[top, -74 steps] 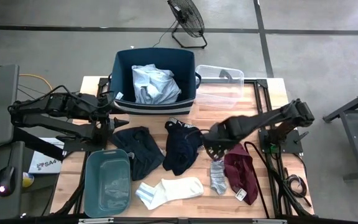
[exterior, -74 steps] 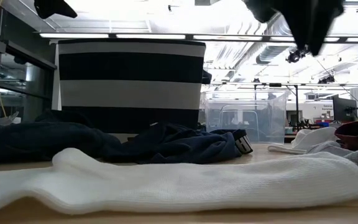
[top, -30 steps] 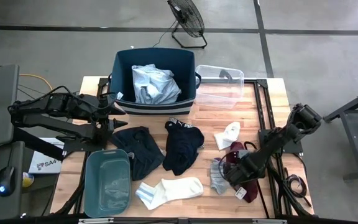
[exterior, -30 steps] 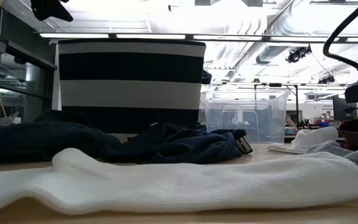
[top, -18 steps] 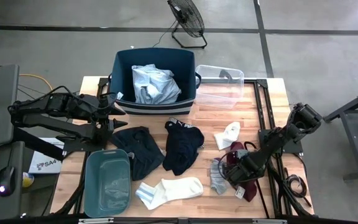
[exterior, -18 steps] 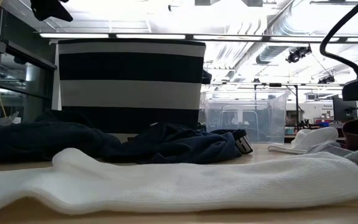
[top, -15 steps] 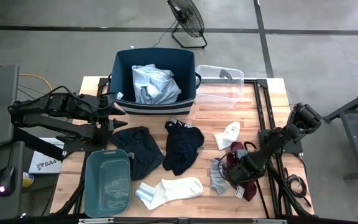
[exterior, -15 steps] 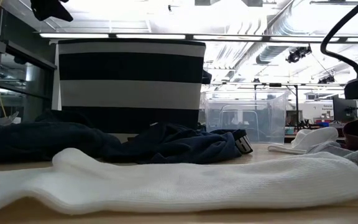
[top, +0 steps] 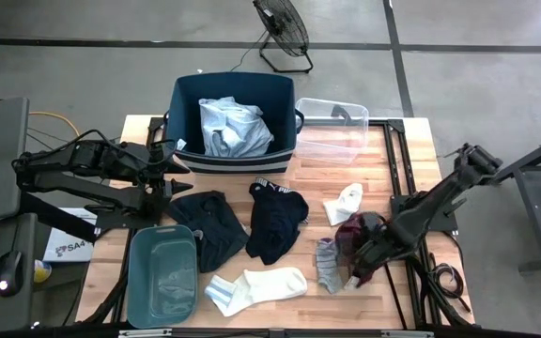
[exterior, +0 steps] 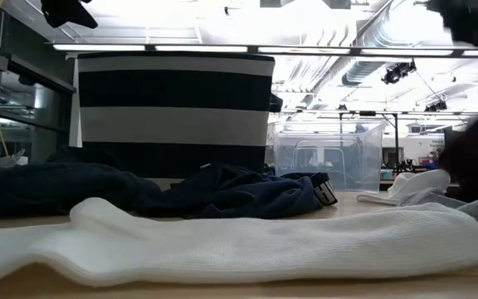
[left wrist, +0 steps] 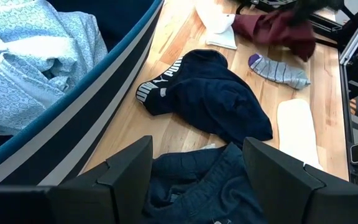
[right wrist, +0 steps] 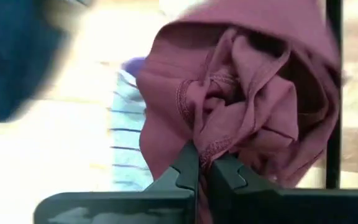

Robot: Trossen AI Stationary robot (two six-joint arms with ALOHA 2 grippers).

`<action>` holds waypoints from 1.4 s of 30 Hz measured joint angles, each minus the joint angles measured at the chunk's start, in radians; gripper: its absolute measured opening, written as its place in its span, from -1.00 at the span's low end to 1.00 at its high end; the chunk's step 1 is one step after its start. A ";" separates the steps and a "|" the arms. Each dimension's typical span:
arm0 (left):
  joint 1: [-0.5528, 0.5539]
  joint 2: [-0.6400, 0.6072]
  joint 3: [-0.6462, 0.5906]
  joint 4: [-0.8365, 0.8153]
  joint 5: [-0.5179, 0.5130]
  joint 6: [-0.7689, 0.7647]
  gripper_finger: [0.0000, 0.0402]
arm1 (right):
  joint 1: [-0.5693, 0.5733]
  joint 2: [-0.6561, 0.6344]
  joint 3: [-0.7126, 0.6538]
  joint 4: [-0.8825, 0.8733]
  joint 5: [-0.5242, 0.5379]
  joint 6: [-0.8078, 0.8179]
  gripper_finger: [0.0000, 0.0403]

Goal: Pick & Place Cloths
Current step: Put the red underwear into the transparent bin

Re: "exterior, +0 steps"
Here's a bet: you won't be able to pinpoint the plain dark navy cloth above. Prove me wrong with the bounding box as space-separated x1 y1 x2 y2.
0 145 163 218

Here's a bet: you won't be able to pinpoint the navy boxers with lettered waistband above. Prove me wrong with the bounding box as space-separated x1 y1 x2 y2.
133 162 339 220

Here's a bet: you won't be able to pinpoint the black white striped fabric basket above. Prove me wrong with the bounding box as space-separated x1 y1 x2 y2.
76 50 284 179

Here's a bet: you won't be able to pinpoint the clear plastic bin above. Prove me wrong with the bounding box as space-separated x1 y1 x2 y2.
271 120 386 194

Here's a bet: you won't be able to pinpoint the clear plastic wrapper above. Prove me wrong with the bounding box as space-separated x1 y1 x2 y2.
0 148 27 169

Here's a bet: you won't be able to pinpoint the large white ribbed sock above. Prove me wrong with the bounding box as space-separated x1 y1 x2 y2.
0 197 478 290

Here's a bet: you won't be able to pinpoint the small black ceiling-mounted camera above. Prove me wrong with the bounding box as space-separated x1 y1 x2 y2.
424 99 448 113

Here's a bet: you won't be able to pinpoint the black metal frame stand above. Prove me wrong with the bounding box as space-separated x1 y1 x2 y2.
338 110 400 174

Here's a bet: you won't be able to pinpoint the white post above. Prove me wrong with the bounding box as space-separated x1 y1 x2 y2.
67 53 83 149

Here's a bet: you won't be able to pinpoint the overhead metal frame bar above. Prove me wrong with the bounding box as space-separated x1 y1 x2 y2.
51 42 478 58

